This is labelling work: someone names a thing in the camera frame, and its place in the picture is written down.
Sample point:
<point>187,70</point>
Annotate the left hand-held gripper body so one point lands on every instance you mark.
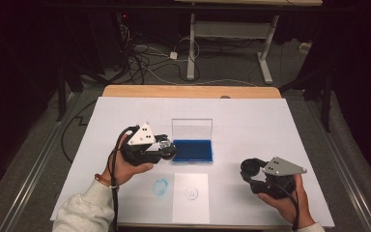
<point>141,137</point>

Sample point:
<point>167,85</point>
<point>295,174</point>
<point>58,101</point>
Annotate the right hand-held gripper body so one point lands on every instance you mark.
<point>283,167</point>

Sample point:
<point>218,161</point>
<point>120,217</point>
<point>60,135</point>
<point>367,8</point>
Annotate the black round stamp cap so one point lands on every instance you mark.
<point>248,167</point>

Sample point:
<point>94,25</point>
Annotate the blue ink pad case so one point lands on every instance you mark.
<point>192,150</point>

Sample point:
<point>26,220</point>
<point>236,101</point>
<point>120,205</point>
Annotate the person's left hand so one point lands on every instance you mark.
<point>122,170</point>

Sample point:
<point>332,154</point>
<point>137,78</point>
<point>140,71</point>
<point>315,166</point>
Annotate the person's right hand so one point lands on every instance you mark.
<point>286,209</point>

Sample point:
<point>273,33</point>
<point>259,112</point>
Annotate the large white table mat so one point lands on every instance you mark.
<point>238,129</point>

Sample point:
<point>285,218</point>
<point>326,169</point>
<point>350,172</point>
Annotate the small white paper sheet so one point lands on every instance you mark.
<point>190,209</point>

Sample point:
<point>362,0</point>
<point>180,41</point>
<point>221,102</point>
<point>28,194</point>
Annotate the black metal stand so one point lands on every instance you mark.
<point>327,106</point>
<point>61,96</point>

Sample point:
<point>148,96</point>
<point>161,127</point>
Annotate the white power adapter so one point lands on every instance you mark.
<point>173,55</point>

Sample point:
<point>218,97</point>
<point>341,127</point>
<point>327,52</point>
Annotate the small white floor box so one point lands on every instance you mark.
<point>305,47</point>

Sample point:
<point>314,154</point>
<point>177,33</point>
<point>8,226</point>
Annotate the metal floor rail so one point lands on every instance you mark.
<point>35,167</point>
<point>348,174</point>

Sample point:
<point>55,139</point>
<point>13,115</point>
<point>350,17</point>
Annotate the white metal desk frame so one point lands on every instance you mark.
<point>232,29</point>

